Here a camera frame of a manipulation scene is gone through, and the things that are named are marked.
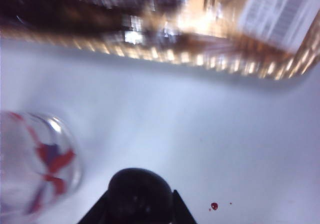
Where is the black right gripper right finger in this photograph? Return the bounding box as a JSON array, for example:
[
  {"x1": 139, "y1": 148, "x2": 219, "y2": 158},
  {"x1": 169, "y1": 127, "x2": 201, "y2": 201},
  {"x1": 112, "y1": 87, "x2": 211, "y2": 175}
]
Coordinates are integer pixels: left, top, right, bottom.
[{"x1": 171, "y1": 188, "x2": 199, "y2": 224}]

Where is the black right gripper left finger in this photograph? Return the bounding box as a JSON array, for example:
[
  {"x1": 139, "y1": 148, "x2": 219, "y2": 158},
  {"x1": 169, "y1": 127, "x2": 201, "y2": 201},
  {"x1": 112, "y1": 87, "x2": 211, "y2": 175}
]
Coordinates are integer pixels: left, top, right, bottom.
[{"x1": 76, "y1": 190, "x2": 113, "y2": 224}]

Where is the white snack tray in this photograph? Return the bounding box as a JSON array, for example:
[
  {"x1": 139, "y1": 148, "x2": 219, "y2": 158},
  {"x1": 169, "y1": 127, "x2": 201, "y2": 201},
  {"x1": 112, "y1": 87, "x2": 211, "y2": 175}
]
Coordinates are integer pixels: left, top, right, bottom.
[{"x1": 0, "y1": 0, "x2": 320, "y2": 81}]

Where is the clear printed drinking glass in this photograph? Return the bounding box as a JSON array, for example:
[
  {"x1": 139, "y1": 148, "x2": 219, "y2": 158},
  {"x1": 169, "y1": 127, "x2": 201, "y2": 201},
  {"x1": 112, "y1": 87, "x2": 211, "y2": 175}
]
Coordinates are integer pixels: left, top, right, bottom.
[{"x1": 0, "y1": 111, "x2": 83, "y2": 221}]

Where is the white barcode labelled packet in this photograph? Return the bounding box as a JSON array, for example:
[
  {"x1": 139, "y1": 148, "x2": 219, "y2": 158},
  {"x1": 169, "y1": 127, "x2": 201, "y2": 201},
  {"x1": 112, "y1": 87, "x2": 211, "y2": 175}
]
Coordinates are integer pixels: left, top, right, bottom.
[{"x1": 238, "y1": 0, "x2": 318, "y2": 54}]

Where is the dark cherry with stem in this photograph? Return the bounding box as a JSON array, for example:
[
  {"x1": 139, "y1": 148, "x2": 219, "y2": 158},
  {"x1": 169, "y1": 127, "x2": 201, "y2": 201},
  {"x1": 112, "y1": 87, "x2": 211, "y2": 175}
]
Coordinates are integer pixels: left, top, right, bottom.
[{"x1": 107, "y1": 167, "x2": 175, "y2": 224}]

